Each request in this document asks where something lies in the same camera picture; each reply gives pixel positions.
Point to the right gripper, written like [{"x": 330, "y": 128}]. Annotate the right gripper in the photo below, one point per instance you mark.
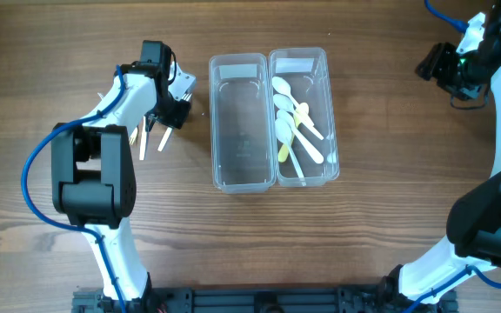
[{"x": 444, "y": 69}]

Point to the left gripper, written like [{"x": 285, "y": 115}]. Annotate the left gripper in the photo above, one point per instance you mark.
[{"x": 176, "y": 115}]

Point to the cream plastic fork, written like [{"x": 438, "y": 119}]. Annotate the cream plastic fork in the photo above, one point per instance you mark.
[{"x": 169, "y": 130}]

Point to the yellow plastic fork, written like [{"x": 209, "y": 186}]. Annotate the yellow plastic fork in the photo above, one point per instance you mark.
[{"x": 134, "y": 136}]

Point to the white plastic spoon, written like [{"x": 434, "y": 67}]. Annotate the white plastic spoon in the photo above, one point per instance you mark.
[
  {"x": 283, "y": 88},
  {"x": 285, "y": 118},
  {"x": 284, "y": 103},
  {"x": 283, "y": 134}
]

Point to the yellow plastic spoon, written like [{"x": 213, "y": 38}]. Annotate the yellow plastic spoon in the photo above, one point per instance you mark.
[{"x": 301, "y": 110}]

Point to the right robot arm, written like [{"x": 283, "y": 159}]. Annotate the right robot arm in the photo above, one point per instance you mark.
[{"x": 472, "y": 243}]

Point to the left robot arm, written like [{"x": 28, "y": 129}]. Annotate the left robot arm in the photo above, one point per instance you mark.
[{"x": 92, "y": 173}]

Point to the left clear plastic container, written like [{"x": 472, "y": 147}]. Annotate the left clear plastic container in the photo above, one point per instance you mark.
[{"x": 241, "y": 123}]

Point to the clear plastic container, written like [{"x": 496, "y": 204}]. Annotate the clear plastic container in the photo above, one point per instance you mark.
[
  {"x": 306, "y": 71},
  {"x": 241, "y": 123}
]

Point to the right clear plastic container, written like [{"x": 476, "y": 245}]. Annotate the right clear plastic container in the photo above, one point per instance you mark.
[{"x": 306, "y": 71}]

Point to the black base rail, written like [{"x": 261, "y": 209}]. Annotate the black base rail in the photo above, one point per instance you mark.
[{"x": 342, "y": 299}]

